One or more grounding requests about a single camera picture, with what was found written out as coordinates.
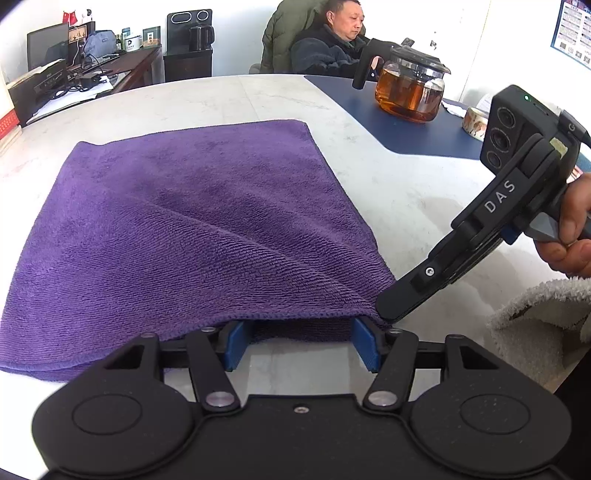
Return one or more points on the white papers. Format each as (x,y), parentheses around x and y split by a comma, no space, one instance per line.
(69,99)

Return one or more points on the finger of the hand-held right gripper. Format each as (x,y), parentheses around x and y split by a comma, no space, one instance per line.
(415,286)

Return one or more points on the white mug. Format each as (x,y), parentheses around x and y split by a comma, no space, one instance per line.
(131,42)

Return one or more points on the red desk calendar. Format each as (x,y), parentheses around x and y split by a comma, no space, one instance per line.
(7,115)

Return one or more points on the black cabinet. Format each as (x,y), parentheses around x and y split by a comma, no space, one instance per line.
(187,67)

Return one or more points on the black kettle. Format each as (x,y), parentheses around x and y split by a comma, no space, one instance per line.
(199,39)

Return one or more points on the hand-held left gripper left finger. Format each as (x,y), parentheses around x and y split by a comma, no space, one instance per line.
(235,344)

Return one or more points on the blue table mat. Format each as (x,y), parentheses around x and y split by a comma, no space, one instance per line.
(415,134)

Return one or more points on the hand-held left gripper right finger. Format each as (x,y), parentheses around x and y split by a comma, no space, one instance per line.
(364,344)

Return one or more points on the person's right hand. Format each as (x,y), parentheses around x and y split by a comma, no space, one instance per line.
(577,217)

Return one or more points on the glass teapot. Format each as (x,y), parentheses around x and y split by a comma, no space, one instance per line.
(406,92)

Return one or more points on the dark wooden desk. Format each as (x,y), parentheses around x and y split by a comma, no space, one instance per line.
(138,60)

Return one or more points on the green puffer jacket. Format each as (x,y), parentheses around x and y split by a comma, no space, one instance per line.
(277,37)

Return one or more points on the black monitor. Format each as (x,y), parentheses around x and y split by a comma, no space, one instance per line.
(46,46)

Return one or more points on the blue bag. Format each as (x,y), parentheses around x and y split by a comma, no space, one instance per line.
(101,44)

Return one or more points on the purple towel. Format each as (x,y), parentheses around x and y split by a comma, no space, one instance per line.
(184,230)

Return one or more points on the wall poster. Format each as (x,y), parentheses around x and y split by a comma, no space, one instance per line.
(575,27)

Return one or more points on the black printer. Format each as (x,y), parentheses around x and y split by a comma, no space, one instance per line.
(32,87)

